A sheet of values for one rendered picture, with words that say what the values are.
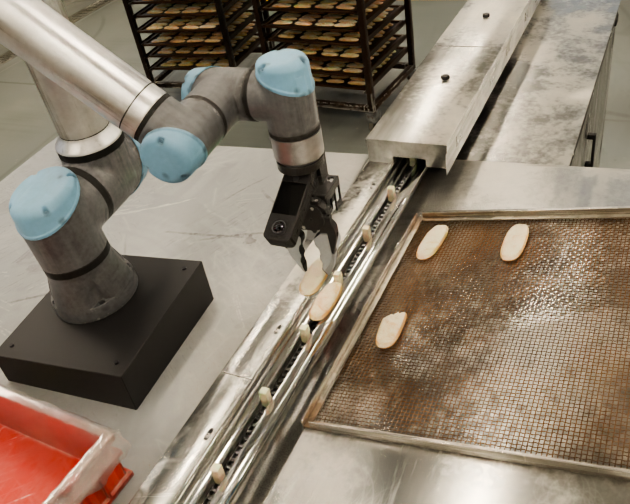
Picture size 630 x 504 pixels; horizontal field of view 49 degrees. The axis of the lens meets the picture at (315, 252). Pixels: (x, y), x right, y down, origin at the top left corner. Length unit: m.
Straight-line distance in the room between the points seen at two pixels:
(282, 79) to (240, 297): 0.49
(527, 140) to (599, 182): 0.23
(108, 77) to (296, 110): 0.25
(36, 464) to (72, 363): 0.16
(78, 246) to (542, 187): 0.91
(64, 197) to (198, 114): 0.30
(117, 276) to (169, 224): 0.36
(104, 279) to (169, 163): 0.36
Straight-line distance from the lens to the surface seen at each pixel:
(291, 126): 0.97
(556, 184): 1.51
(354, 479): 0.89
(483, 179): 1.52
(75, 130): 1.20
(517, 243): 1.16
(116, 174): 1.23
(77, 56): 0.94
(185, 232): 1.51
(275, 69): 0.94
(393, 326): 1.05
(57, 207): 1.14
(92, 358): 1.17
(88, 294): 1.21
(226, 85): 0.99
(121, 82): 0.93
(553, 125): 1.73
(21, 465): 1.18
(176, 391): 1.17
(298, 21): 3.45
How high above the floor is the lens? 1.64
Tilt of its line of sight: 37 degrees down
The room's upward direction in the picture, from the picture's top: 11 degrees counter-clockwise
